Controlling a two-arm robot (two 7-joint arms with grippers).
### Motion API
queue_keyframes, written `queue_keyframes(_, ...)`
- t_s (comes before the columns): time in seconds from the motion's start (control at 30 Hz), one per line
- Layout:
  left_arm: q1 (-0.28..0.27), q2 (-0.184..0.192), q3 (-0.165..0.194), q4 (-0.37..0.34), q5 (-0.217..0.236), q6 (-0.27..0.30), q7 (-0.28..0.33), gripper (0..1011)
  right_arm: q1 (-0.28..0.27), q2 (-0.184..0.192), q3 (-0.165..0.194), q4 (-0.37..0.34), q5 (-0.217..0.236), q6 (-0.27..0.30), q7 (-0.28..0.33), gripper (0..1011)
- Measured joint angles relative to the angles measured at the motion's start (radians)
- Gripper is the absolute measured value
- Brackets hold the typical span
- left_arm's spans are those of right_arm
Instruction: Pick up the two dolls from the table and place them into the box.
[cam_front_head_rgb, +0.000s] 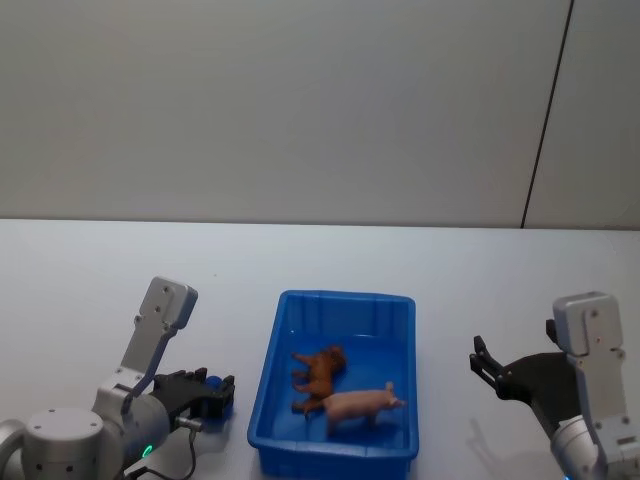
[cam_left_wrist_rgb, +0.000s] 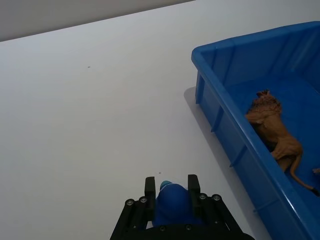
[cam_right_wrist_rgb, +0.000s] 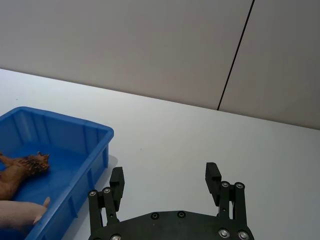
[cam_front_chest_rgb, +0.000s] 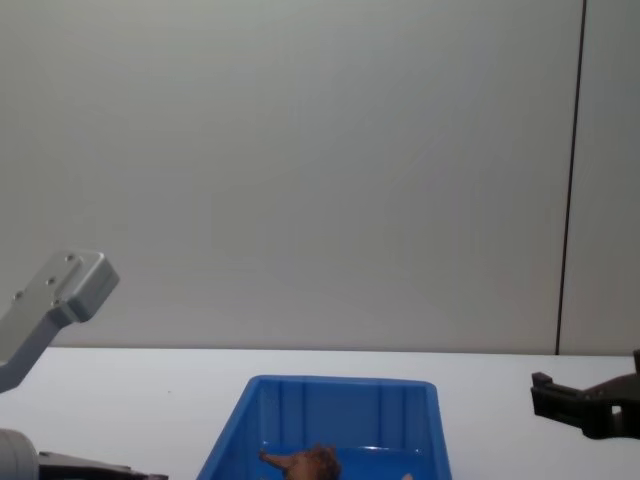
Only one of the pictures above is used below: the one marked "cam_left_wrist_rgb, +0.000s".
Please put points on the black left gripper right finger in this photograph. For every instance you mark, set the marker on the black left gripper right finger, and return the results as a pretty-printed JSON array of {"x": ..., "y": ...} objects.
[{"x": 197, "y": 200}]

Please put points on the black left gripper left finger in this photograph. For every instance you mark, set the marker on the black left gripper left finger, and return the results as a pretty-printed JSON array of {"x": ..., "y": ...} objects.
[{"x": 149, "y": 200}]

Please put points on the blue toy figure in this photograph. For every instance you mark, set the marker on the blue toy figure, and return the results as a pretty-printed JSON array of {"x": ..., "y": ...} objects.
[{"x": 172, "y": 202}]

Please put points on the blue plastic bin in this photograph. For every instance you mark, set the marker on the blue plastic bin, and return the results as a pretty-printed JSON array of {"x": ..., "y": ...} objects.
[{"x": 262, "y": 120}]

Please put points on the brown toy lion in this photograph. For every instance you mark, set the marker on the brown toy lion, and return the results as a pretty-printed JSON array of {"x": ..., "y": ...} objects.
[{"x": 275, "y": 130}]

